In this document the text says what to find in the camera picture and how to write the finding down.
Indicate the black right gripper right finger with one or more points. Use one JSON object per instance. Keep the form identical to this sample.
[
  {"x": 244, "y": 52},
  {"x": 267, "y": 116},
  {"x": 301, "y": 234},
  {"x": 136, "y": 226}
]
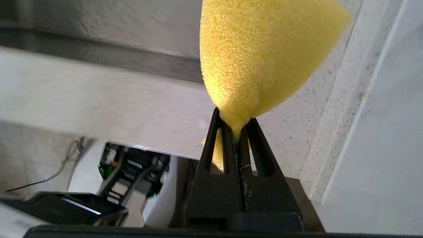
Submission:
[{"x": 267, "y": 198}]

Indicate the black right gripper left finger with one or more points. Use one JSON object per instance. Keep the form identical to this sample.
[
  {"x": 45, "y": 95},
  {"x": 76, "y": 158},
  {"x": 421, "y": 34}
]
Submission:
[{"x": 214, "y": 198}]

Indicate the yellow green sponge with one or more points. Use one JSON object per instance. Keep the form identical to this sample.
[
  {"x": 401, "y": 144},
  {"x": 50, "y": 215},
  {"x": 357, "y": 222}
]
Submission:
[{"x": 264, "y": 53}]

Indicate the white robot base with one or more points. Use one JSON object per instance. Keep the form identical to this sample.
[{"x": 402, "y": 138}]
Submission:
[{"x": 165, "y": 205}]

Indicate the stainless steel sink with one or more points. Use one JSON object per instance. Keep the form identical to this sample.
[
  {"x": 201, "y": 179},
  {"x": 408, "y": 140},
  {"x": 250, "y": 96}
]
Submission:
[{"x": 99, "y": 56}]

